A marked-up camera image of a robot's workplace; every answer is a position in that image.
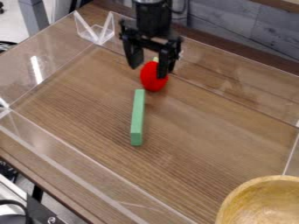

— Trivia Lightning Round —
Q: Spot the green rectangular block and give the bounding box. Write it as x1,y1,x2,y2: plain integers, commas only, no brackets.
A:
129,89,145,146

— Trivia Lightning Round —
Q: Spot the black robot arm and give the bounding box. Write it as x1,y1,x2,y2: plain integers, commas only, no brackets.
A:
119,0,183,79

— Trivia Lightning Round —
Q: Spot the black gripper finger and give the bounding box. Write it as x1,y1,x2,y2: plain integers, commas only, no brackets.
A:
123,39,144,69
156,47,177,79

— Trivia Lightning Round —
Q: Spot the black cable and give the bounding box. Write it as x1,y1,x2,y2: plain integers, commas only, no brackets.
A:
0,198,40,224

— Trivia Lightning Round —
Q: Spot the clear acrylic enclosure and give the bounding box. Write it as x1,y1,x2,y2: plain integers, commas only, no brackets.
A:
0,17,299,224

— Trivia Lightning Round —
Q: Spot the wooden bowl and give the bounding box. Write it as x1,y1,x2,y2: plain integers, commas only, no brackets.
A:
215,175,299,224

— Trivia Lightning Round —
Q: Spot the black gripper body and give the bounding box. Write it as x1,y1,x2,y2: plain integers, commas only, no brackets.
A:
119,19,183,60

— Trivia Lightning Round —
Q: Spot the red toy strawberry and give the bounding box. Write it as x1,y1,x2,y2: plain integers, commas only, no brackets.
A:
140,57,169,92

